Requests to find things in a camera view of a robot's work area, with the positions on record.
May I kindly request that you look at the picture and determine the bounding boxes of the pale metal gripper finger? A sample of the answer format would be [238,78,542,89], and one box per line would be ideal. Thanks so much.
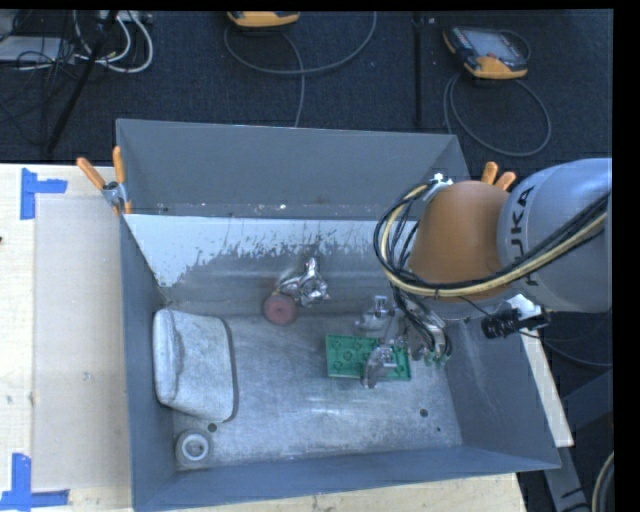
[360,341,402,391]
[355,295,401,335]

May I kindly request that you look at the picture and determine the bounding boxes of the dark green flat block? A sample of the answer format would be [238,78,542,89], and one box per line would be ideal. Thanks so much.
[324,333,413,383]

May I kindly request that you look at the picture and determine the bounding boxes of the crumpled silver foil piece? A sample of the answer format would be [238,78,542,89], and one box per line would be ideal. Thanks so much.
[276,256,332,308]

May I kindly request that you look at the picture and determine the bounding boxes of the red-brown round disc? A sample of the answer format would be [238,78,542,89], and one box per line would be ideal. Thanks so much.
[262,293,300,326]

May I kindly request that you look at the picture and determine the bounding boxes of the grey metal bin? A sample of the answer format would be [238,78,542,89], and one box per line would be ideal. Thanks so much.
[114,118,563,512]

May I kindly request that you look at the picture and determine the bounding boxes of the pale grey rounded pad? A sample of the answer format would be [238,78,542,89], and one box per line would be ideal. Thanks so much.
[152,307,240,424]

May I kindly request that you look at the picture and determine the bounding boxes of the pale flat board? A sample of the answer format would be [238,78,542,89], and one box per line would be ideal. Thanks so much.
[30,192,133,494]

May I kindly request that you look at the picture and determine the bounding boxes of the black cylinder on white bracket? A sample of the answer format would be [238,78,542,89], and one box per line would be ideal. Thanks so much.
[480,293,552,340]

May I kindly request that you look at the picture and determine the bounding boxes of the white ring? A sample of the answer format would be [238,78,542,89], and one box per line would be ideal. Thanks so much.
[174,429,213,467]

